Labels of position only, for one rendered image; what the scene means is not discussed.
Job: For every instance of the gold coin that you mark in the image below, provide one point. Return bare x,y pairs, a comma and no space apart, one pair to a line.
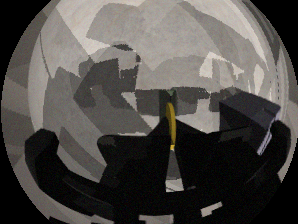
172,124

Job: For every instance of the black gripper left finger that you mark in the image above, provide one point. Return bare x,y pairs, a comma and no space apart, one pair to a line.
152,149

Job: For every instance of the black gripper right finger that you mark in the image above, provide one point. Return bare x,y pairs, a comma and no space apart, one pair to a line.
194,149

